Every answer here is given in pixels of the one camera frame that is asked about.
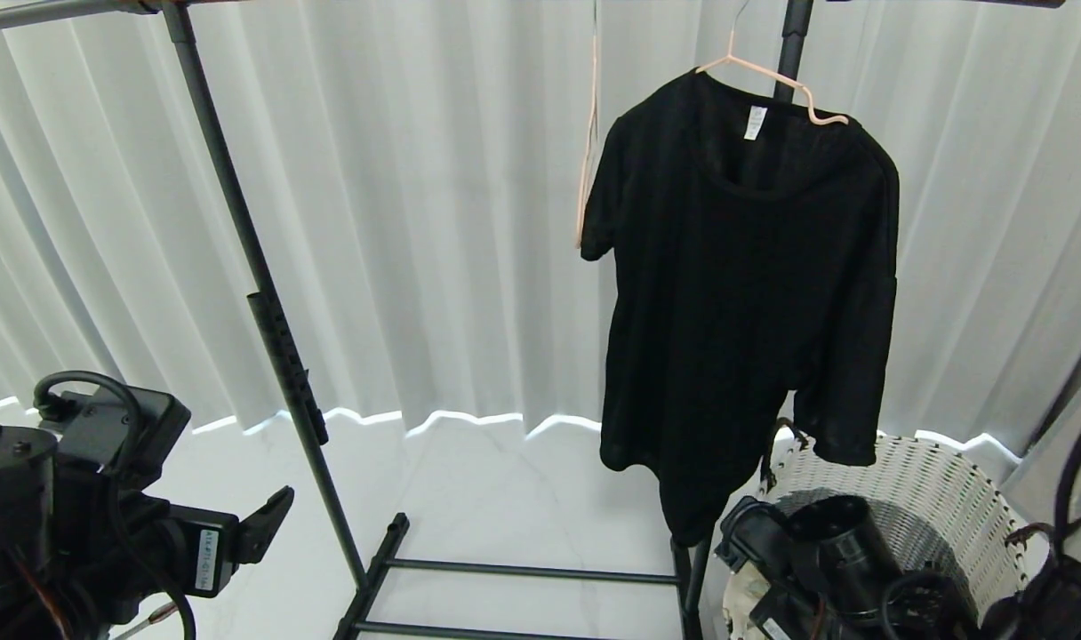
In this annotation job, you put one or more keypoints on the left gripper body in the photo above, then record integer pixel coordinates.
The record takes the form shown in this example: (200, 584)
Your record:
(189, 551)

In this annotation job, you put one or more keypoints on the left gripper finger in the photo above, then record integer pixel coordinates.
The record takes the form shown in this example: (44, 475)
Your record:
(260, 533)

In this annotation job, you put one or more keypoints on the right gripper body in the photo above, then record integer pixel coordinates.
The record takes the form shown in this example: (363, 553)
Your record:
(785, 622)

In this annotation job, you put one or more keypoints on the black garment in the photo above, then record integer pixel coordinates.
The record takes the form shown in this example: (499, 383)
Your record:
(736, 311)

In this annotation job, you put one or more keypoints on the pink clothes hanger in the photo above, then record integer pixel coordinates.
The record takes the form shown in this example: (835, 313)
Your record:
(758, 70)
(587, 160)

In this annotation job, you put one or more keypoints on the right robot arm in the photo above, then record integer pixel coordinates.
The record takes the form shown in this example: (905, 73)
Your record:
(843, 542)

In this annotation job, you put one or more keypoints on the black clothes rack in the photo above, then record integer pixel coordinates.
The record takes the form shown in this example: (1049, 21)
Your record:
(274, 338)

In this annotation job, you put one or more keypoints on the white laundry basket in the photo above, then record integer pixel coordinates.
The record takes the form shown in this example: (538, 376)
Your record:
(949, 498)

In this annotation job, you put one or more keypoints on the white curtain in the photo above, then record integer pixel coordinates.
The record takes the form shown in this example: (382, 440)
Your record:
(416, 222)

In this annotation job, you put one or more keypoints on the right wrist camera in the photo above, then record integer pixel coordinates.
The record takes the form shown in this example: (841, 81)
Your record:
(754, 533)

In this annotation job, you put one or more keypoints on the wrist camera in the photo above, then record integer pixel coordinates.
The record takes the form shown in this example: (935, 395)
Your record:
(754, 533)
(140, 427)

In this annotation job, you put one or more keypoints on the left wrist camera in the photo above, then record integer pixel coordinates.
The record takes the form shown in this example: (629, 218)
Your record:
(140, 427)

